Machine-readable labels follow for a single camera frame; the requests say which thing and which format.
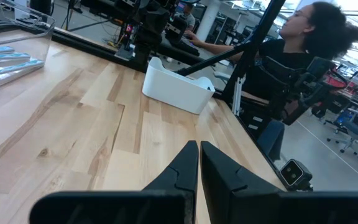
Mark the person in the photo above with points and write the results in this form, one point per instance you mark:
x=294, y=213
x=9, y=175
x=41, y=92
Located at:
x=284, y=59
x=188, y=15

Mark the thin black diagonal rod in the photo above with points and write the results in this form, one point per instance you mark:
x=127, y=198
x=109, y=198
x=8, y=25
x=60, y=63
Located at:
x=210, y=60

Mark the silver aluminium bracket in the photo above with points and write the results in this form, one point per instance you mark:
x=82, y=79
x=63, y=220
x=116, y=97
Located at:
x=237, y=96

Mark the grey metal bracket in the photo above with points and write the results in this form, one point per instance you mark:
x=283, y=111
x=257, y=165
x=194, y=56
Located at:
x=123, y=53

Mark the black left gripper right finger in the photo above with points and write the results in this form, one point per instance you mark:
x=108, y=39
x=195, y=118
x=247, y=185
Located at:
x=222, y=174

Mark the blue office chair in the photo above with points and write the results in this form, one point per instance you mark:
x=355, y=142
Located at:
x=353, y=127

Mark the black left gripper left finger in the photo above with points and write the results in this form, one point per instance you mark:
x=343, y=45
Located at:
x=185, y=168

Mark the white plastic bin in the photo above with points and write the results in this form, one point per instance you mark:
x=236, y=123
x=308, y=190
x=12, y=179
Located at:
x=176, y=90

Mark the clear plastic bin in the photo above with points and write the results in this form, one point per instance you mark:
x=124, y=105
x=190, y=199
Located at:
x=26, y=37

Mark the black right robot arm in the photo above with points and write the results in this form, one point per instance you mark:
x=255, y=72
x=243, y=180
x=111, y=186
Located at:
x=149, y=28

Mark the black table-level camera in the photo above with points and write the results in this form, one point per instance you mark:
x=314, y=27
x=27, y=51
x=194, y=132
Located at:
x=295, y=173

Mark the white column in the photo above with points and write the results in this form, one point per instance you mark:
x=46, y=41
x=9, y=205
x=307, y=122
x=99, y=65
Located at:
x=209, y=18

